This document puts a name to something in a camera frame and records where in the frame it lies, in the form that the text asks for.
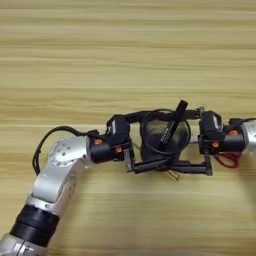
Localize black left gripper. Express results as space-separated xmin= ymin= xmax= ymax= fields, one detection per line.
xmin=90 ymin=110 xmax=174 ymax=175

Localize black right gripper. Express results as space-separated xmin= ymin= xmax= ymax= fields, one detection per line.
xmin=166 ymin=106 xmax=247 ymax=176

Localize black mesh pen cup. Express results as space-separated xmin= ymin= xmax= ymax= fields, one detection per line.
xmin=139 ymin=108 xmax=192 ymax=164

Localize black pen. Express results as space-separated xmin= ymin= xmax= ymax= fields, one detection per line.
xmin=159 ymin=99 xmax=188 ymax=148

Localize right gripper small black box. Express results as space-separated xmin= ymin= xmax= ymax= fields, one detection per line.
xmin=199 ymin=110 xmax=224 ymax=140

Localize gripper small black box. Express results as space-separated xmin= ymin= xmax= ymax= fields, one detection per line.
xmin=105 ymin=114 xmax=131 ymax=145
xmin=199 ymin=110 xmax=224 ymax=140

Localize left gripper small black box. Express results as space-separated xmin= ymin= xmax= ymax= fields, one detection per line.
xmin=105 ymin=114 xmax=131 ymax=145

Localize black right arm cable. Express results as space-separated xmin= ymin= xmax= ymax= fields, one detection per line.
xmin=226 ymin=117 xmax=256 ymax=129

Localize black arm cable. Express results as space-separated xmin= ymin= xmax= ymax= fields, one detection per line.
xmin=226 ymin=117 xmax=256 ymax=129
xmin=32 ymin=125 xmax=108 ymax=176

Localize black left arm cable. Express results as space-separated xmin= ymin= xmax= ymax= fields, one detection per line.
xmin=32 ymin=125 xmax=108 ymax=176

